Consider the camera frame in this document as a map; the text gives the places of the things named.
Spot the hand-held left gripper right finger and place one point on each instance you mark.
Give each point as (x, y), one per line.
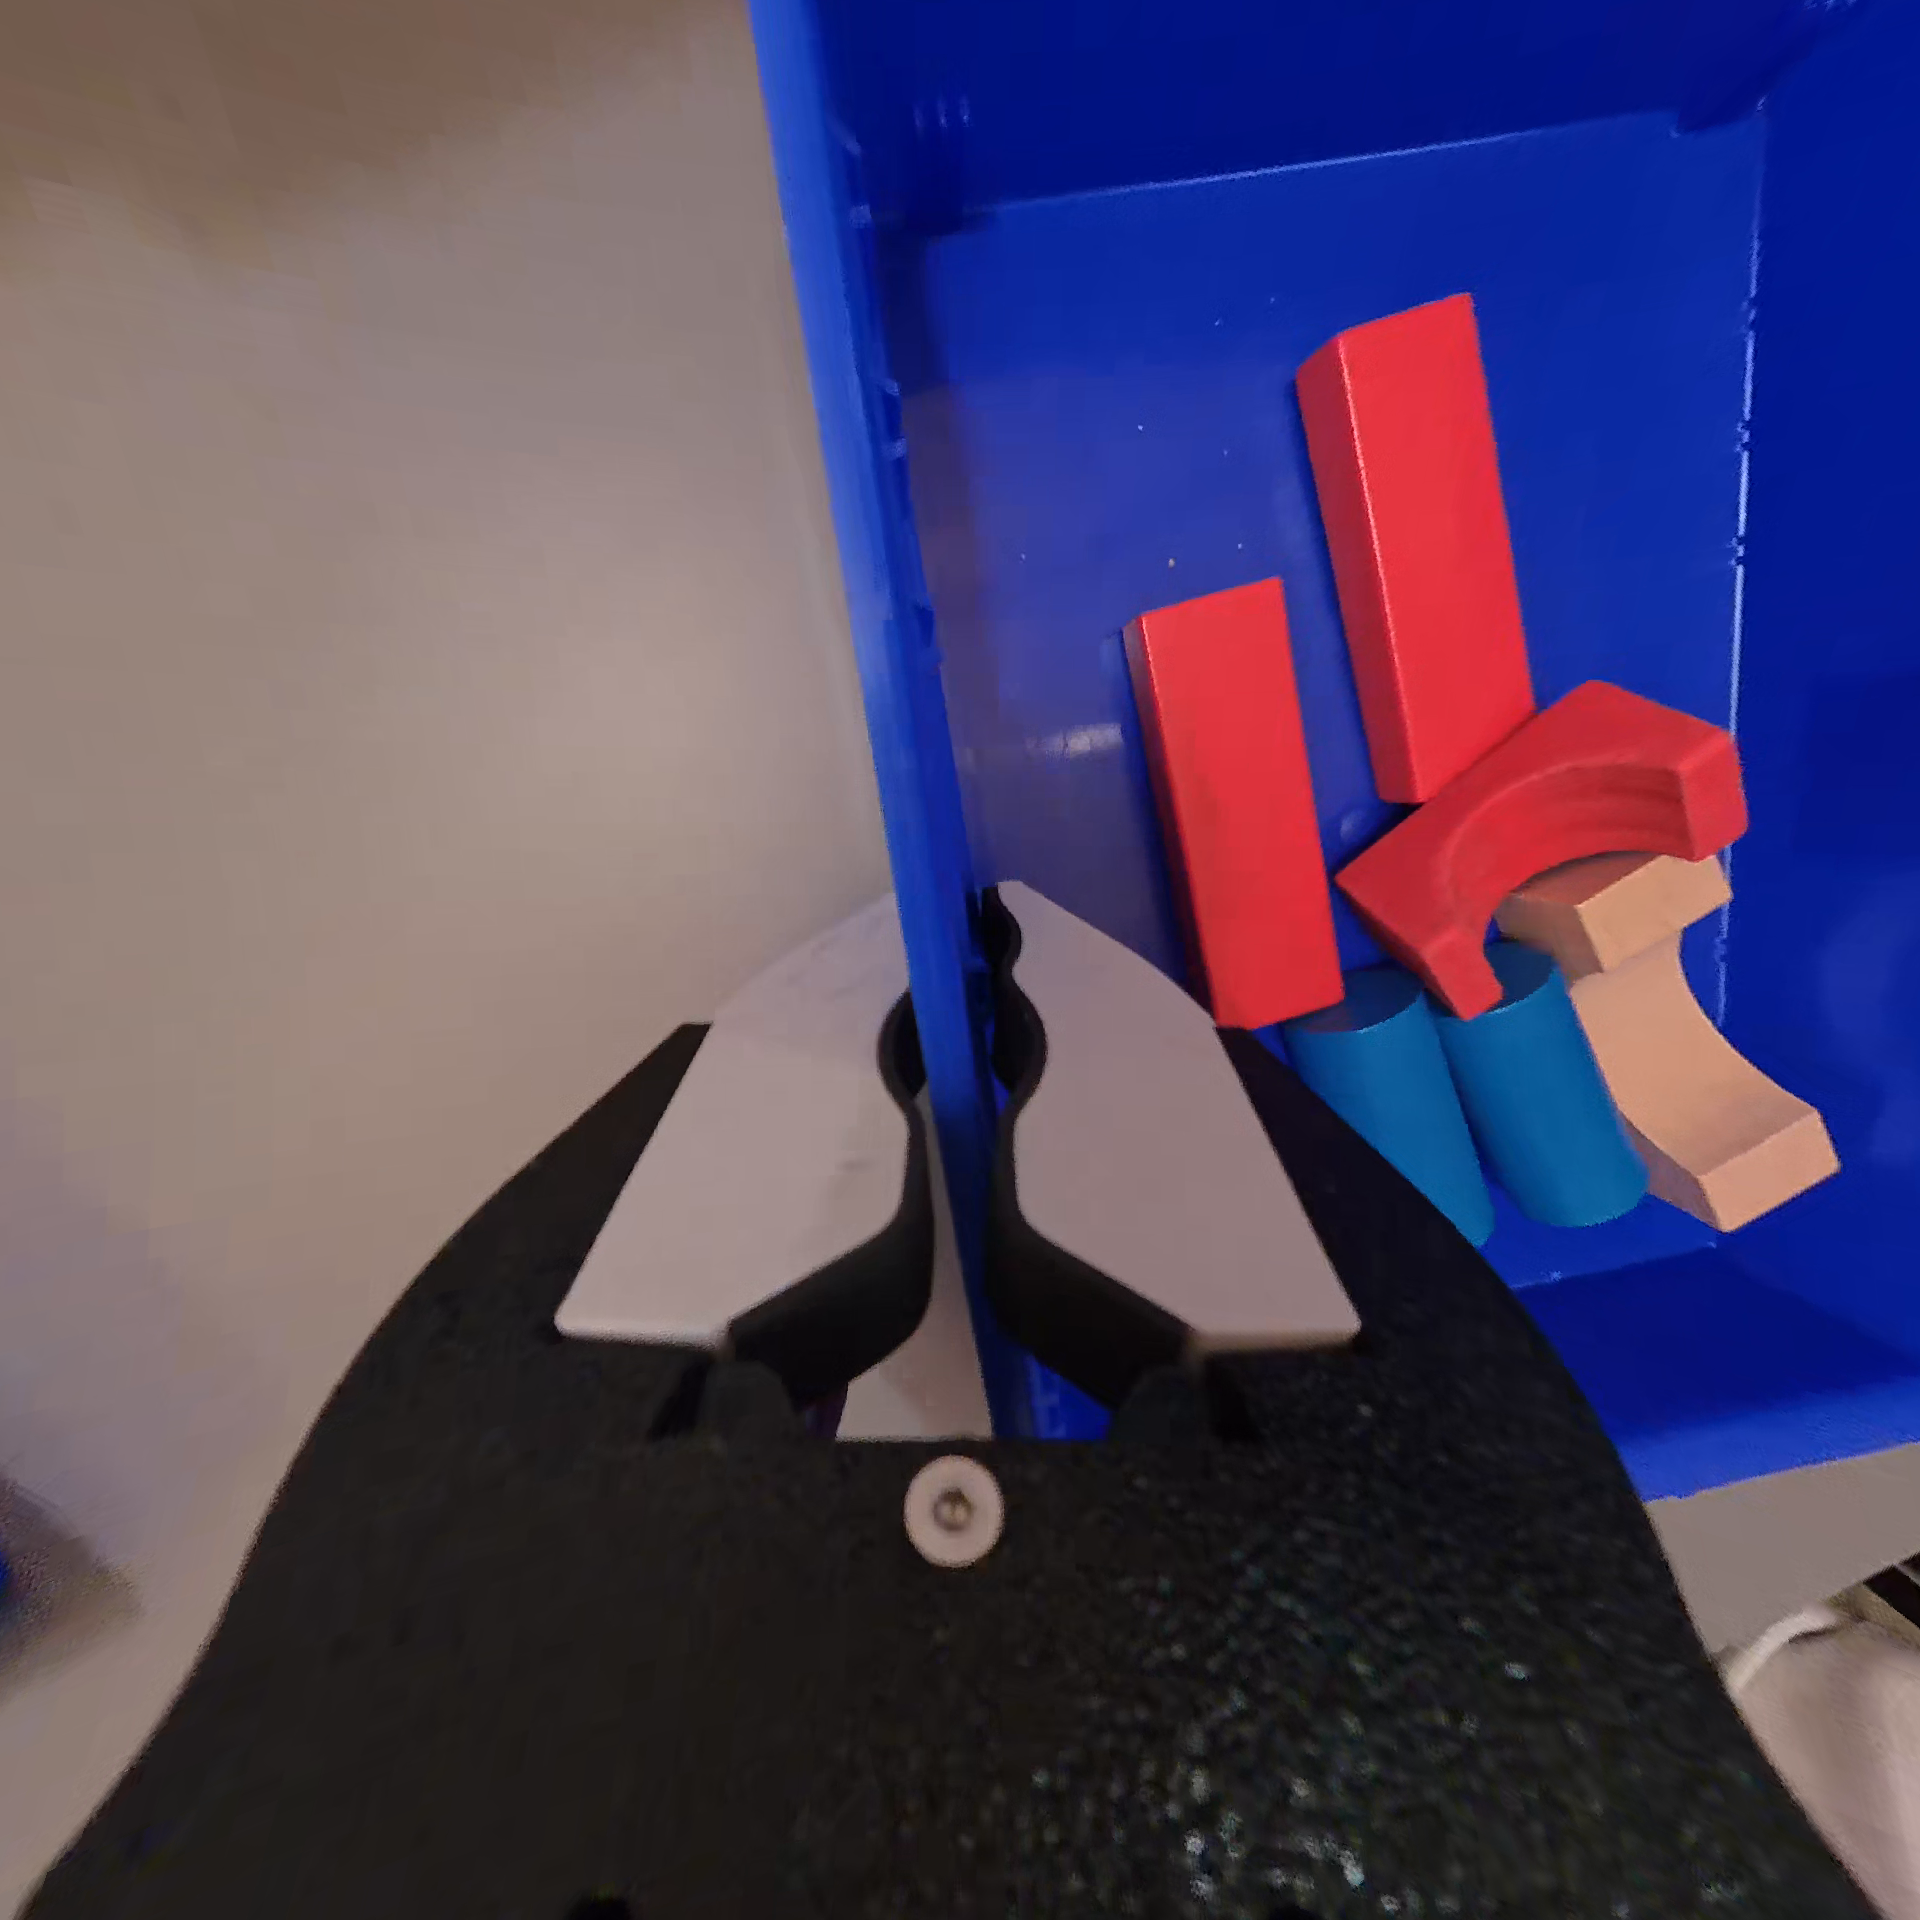
(1156, 1171)

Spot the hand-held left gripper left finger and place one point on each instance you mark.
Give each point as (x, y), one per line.
(750, 1171)

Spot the red plank block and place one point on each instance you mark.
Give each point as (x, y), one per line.
(1231, 810)
(1412, 556)

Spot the red arch block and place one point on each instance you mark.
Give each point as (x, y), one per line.
(1559, 750)

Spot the blue plastic bin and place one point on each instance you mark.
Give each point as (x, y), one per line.
(1051, 452)

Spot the blue cylinder block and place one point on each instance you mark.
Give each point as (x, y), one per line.
(1546, 1095)
(1382, 1079)

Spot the natural wood arch block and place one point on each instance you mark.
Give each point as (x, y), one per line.
(1694, 1079)

